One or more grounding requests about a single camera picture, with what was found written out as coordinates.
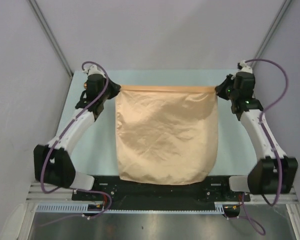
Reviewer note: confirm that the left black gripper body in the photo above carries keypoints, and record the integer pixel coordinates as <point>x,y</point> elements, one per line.
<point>104,81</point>

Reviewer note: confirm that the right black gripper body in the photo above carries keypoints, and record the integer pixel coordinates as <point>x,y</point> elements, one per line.
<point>234,94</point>

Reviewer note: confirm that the orange cloth napkin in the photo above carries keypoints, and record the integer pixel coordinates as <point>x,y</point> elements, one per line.
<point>166,135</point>

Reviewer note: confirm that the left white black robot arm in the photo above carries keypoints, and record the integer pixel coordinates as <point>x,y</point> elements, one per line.
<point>52,161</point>

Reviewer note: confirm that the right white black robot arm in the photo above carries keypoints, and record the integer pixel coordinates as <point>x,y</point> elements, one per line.
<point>274,172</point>

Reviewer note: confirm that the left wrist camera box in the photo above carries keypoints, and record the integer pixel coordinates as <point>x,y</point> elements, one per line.
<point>93,70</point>

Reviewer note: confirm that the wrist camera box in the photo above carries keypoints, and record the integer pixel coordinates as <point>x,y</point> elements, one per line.
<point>93,70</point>
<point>243,66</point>

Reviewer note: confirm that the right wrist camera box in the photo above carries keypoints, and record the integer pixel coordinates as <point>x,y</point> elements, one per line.
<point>243,66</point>

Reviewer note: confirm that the left aluminium frame post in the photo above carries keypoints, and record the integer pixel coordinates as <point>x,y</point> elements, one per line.
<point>43,23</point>

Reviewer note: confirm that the aluminium frame post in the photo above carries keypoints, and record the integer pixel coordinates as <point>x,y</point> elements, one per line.
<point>43,23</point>
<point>267,23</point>

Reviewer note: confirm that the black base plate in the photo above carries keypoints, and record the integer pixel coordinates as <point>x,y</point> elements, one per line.
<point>133,196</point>

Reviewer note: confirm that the right aluminium frame post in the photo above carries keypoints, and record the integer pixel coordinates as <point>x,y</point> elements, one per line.
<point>267,23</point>

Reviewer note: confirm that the slotted cable duct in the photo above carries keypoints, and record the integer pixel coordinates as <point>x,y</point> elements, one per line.
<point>85,208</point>

